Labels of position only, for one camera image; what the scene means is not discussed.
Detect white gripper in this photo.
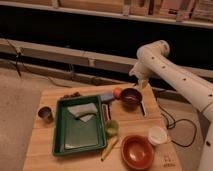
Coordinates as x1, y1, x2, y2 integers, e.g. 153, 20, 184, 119
129, 62, 151, 89

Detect orange apple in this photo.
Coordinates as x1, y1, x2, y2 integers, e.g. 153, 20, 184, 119
113, 87, 122, 99

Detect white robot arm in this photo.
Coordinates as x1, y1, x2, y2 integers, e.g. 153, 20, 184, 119
129, 40, 213, 171

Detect white plastic cup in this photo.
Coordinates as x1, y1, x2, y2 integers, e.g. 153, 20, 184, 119
148, 126, 167, 146

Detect small green cup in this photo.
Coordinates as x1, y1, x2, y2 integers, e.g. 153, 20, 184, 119
105, 120, 119, 136

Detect small metal cup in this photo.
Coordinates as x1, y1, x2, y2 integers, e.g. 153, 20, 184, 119
38, 106, 54, 123

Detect dark purple bowl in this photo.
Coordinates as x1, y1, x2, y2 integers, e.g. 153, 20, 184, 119
120, 88, 142, 108

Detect red and black marker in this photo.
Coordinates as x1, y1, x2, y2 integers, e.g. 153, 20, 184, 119
102, 104, 111, 122

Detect folded grey cloth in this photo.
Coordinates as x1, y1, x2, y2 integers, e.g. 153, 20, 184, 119
68, 103, 98, 122

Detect yellow banana toy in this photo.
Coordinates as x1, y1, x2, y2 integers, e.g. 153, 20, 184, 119
101, 136, 118, 161

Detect dark brown small object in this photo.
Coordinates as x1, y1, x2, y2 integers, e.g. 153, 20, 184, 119
62, 92, 81, 99

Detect orange-red bowl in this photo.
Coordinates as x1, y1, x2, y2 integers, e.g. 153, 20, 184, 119
121, 135, 154, 171

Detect green plastic tray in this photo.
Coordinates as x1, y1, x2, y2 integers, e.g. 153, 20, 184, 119
52, 96, 107, 156

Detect black handled utensil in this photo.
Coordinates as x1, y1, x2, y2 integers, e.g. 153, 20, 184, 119
140, 102, 146, 117

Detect black cable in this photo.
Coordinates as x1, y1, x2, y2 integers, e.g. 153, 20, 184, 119
156, 99, 198, 148

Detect wooden shelf rail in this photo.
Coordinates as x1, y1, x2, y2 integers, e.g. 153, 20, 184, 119
0, 38, 213, 80

